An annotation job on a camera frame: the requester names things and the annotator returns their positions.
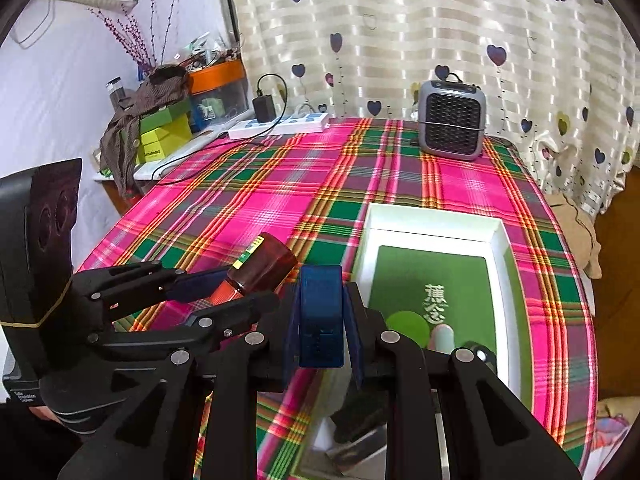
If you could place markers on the beige cloth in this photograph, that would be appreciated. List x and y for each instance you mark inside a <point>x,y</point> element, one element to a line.
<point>575,230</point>

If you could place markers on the blue transparent case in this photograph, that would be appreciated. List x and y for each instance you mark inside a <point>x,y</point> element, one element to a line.
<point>320,320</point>

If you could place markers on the green shoebox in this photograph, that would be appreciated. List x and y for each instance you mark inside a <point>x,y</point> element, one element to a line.
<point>167,112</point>

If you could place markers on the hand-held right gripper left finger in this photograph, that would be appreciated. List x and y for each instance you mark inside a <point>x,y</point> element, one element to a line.
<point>290,330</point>

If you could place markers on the yellow-green box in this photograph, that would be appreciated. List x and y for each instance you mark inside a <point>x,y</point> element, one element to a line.
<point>162,142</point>

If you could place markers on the white power strip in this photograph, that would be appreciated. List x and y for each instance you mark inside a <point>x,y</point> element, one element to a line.
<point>295,121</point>

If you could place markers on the orange lid storage bin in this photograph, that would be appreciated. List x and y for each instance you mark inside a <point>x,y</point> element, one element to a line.
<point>220,72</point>

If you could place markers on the heart print curtain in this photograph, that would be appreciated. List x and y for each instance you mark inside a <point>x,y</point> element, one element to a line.
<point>425,20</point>

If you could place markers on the wooden wardrobe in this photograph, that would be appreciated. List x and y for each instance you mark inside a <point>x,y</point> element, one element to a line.
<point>620,285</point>

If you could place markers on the printed bedsheet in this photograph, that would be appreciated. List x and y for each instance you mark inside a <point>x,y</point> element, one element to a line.
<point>607,435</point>

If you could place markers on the dark jar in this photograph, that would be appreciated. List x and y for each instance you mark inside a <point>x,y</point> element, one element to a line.
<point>115,92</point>

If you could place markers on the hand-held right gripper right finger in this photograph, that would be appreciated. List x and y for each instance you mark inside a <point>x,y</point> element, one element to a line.
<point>352,340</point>

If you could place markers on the pink green plaid tablecloth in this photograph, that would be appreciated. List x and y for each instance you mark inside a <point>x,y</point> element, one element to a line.
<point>300,185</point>

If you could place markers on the brown cloth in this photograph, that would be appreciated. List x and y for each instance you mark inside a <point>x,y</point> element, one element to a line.
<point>120,130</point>

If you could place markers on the green cardboard box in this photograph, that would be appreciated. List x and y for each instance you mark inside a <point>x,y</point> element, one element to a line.
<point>435,270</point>

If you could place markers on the amber bottle with red cap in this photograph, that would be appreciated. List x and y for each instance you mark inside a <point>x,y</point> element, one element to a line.
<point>265,265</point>

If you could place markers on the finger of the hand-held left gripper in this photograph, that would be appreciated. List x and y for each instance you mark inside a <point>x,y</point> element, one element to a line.
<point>240,310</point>
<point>200,282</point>

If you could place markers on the grey portable heater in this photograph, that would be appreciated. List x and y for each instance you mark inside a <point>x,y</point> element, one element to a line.
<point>450,120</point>

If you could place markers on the purple dried branches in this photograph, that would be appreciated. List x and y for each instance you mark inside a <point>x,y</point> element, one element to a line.
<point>130,35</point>

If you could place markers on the green white suction knob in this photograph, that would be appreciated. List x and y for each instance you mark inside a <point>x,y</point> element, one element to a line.
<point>407,327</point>

